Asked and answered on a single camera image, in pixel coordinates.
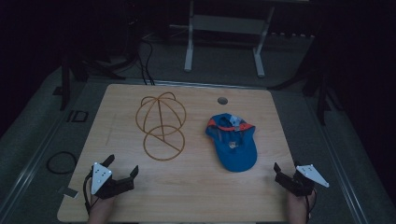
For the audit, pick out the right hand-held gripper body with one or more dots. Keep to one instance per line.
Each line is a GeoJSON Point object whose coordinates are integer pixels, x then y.
{"type": "Point", "coordinates": [300, 182]}

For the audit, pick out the black rectangular floor bracket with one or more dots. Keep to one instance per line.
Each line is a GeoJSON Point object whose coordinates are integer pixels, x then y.
{"type": "Point", "coordinates": [77, 116]}

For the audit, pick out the metal floor rail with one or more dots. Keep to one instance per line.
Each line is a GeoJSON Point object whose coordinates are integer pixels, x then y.
{"type": "Point", "coordinates": [341, 174]}
{"type": "Point", "coordinates": [29, 172]}

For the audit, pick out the white metal desk frame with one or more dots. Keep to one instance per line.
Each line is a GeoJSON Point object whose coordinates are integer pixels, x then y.
{"type": "Point", "coordinates": [229, 24]}

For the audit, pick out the person's right hand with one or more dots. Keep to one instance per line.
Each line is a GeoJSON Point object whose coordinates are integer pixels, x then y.
{"type": "Point", "coordinates": [297, 208]}

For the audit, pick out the blue cap with orange trim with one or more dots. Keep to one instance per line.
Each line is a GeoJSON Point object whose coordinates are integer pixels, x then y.
{"type": "Point", "coordinates": [235, 149]}

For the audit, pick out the black tripod stand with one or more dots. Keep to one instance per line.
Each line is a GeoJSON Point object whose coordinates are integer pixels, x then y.
{"type": "Point", "coordinates": [320, 90]}
{"type": "Point", "coordinates": [77, 67]}

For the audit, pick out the person's left hand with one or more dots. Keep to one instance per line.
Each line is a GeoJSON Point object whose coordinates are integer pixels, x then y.
{"type": "Point", "coordinates": [100, 210]}

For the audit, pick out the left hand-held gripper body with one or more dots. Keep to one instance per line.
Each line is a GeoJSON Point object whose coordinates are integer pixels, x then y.
{"type": "Point", "coordinates": [107, 183]}

